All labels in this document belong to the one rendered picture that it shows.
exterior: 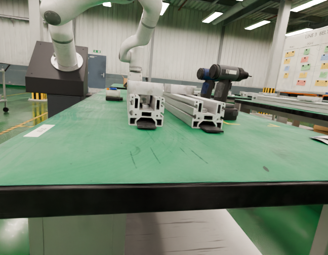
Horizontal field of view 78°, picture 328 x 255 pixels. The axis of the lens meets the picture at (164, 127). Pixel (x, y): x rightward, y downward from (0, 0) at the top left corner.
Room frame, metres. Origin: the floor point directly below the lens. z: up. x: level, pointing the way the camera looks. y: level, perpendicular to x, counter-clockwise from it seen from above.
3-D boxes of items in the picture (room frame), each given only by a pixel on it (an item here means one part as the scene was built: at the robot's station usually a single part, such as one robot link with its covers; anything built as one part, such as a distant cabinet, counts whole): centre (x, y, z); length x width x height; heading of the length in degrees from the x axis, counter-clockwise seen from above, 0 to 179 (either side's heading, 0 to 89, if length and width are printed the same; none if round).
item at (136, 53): (1.42, 0.23, 1.06); 0.09 x 0.08 x 0.13; 116
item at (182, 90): (1.01, -0.05, 0.87); 0.16 x 0.11 x 0.07; 12
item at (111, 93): (1.22, 0.31, 0.81); 0.10 x 0.08 x 0.06; 102
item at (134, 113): (0.97, 0.13, 0.82); 0.80 x 0.10 x 0.09; 12
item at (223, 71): (0.87, -0.26, 0.89); 0.20 x 0.08 x 0.22; 111
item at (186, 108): (1.01, -0.05, 0.82); 0.80 x 0.10 x 0.09; 12
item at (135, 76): (1.42, 0.23, 0.92); 0.10 x 0.07 x 0.11; 102
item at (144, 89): (0.73, 0.08, 0.87); 0.16 x 0.11 x 0.07; 12
